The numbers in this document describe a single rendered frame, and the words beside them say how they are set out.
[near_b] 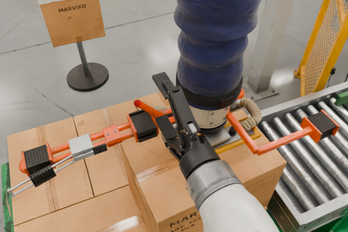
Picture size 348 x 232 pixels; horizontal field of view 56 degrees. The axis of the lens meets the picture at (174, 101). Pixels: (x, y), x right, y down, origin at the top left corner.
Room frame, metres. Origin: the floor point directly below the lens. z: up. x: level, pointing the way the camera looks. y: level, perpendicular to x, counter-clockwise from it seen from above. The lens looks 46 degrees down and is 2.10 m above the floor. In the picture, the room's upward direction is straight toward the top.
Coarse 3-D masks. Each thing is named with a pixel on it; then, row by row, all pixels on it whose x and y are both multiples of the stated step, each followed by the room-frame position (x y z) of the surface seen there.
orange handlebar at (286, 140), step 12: (240, 96) 0.85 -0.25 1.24; (168, 108) 0.78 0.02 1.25; (228, 120) 0.74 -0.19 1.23; (108, 132) 0.67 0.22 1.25; (132, 132) 0.68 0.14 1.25; (240, 132) 0.67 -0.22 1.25; (300, 132) 0.67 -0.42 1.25; (96, 144) 0.62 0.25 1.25; (108, 144) 0.63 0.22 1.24; (252, 144) 0.62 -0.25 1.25; (276, 144) 0.62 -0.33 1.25; (60, 156) 0.58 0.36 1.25; (72, 156) 0.58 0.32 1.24
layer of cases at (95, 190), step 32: (160, 96) 1.53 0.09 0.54; (32, 128) 1.26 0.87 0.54; (64, 128) 1.26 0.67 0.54; (96, 128) 1.26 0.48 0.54; (128, 128) 1.26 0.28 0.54; (96, 160) 1.03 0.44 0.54; (32, 192) 0.83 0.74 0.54; (64, 192) 0.83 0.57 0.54; (96, 192) 0.83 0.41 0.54; (128, 192) 0.83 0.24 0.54; (32, 224) 0.66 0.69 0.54; (64, 224) 0.66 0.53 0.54; (96, 224) 0.66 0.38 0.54; (128, 224) 0.66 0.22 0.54
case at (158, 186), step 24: (144, 144) 0.84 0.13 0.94; (264, 144) 0.84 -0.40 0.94; (144, 168) 0.72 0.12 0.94; (168, 168) 0.72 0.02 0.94; (240, 168) 0.72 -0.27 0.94; (264, 168) 0.72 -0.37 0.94; (144, 192) 0.62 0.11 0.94; (168, 192) 0.62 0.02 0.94; (264, 192) 0.72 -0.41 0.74; (144, 216) 0.64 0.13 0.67; (168, 216) 0.52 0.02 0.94; (192, 216) 0.56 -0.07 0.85
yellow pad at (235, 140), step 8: (240, 120) 0.83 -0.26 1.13; (232, 128) 0.76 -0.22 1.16; (256, 128) 0.79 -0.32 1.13; (200, 136) 0.75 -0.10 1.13; (232, 136) 0.75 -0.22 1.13; (256, 136) 0.75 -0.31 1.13; (208, 144) 0.71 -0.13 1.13; (216, 144) 0.71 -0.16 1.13; (224, 144) 0.71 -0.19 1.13; (232, 144) 0.71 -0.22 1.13; (240, 144) 0.72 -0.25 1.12; (216, 152) 0.68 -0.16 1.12
